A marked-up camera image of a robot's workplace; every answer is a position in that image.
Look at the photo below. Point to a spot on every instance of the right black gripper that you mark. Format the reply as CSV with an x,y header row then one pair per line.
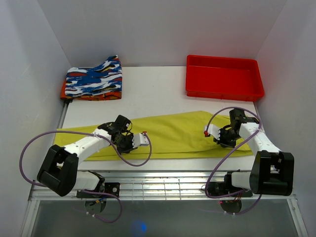
x,y
222,142

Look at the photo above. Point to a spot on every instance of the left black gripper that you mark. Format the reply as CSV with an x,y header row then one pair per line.
x,y
129,148

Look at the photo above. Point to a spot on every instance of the yellow-green trousers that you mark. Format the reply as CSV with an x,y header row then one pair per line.
x,y
172,136

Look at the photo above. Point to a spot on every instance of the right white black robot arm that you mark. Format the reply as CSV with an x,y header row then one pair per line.
x,y
272,171

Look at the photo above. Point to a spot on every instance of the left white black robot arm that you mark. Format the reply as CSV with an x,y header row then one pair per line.
x,y
59,170

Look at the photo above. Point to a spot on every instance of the folded multicolour patterned trousers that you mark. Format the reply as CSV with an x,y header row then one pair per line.
x,y
100,83

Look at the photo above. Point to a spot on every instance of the red plastic tray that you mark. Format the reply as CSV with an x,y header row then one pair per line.
x,y
223,78

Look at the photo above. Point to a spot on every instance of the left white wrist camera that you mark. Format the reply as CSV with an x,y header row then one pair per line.
x,y
139,140

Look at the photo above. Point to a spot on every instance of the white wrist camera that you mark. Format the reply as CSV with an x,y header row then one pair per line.
x,y
139,140
212,130

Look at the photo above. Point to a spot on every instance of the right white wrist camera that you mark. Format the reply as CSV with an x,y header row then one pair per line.
x,y
212,130

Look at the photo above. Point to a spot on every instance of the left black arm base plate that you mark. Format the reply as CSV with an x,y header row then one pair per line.
x,y
108,187

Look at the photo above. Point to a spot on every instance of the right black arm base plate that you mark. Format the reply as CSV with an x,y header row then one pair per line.
x,y
217,191

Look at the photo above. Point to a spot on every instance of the aluminium rail frame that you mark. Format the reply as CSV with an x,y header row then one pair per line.
x,y
166,199

